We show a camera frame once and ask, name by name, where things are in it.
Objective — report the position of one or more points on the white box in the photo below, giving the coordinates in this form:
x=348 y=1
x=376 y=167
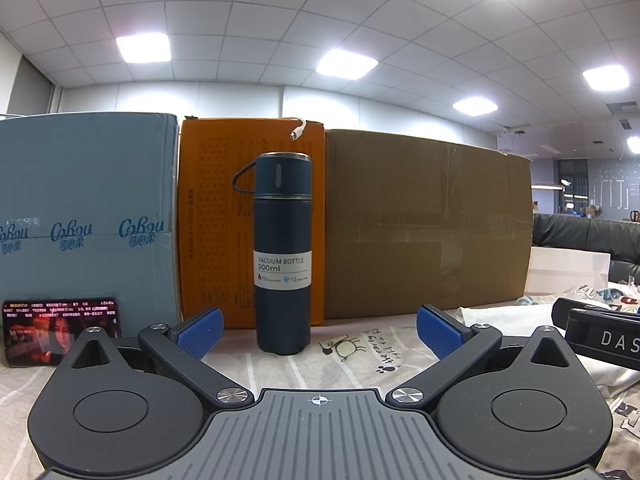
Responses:
x=565 y=267

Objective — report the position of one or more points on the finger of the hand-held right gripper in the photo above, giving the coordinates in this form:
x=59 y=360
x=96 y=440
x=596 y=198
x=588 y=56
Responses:
x=610 y=340
x=562 y=311

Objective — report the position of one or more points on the light blue cardboard box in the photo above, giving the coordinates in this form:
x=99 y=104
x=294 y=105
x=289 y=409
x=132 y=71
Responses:
x=85 y=185

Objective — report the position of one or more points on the ceiling air vent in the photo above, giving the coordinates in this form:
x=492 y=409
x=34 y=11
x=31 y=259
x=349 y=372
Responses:
x=621 y=107

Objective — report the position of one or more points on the round ceiling light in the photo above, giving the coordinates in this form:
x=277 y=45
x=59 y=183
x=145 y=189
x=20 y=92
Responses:
x=635 y=144

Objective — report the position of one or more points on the brown cardboard box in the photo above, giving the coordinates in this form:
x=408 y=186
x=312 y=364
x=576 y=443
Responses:
x=425 y=220

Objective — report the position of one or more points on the orange cardboard box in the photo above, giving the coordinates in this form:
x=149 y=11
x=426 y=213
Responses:
x=215 y=210

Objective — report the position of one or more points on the black smartphone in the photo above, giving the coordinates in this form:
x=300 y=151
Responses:
x=50 y=330

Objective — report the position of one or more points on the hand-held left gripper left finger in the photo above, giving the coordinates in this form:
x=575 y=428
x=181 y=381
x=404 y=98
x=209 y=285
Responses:
x=200 y=332

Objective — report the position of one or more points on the square ceiling light panel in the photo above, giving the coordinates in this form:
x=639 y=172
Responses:
x=347 y=63
x=143 y=48
x=605 y=80
x=475 y=105

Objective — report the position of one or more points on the dark blue vacuum bottle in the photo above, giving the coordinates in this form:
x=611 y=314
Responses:
x=282 y=220

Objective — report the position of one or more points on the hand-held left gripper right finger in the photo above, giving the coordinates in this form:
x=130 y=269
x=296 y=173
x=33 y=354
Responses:
x=440 y=332

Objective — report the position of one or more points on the black sofa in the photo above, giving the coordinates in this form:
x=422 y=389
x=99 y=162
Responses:
x=575 y=232

